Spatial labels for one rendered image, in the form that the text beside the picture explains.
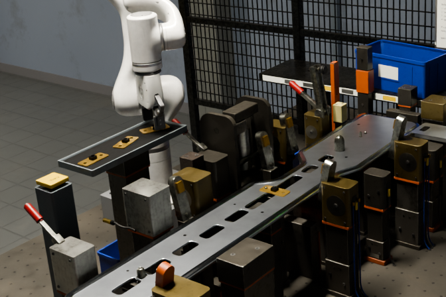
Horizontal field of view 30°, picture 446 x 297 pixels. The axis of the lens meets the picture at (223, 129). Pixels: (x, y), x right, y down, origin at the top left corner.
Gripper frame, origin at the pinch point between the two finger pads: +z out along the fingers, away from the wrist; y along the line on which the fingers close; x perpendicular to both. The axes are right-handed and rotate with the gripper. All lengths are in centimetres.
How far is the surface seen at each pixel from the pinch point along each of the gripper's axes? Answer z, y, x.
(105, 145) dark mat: 2.4, 3.3, -15.9
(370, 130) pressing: 18, 5, 72
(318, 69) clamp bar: -2, -6, 59
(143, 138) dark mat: 2.4, 5.0, -5.5
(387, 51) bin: 7, -33, 106
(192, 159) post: 8.4, 13.7, 5.1
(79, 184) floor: 119, -234, 32
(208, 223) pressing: 18.4, 33.5, -0.2
